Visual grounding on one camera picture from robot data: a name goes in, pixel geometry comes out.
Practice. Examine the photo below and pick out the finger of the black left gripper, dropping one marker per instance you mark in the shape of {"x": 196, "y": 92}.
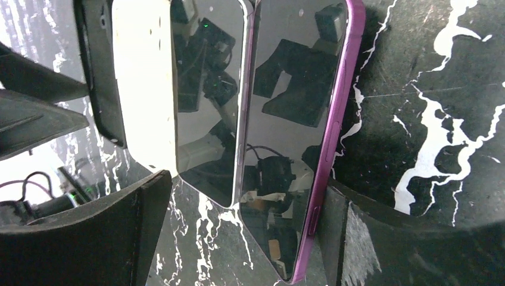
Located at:
{"x": 22, "y": 75}
{"x": 27, "y": 122}

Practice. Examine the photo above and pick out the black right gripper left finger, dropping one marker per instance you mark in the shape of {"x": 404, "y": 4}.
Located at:
{"x": 108, "y": 241}

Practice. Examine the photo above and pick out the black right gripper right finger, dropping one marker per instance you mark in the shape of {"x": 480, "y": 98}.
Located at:
{"x": 364, "y": 242}

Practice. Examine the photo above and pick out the black remote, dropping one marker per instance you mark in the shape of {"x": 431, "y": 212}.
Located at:
{"x": 95, "y": 35}

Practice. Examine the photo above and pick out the pink phone case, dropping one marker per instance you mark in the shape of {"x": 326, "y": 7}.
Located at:
{"x": 146, "y": 81}

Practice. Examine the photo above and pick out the black smartphone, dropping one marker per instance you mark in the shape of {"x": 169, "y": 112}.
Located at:
{"x": 212, "y": 47}

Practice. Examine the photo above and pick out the purple smartphone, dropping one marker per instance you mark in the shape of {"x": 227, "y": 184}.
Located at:
{"x": 305, "y": 53}

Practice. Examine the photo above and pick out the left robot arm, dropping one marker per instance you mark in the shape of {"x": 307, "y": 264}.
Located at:
{"x": 23, "y": 212}

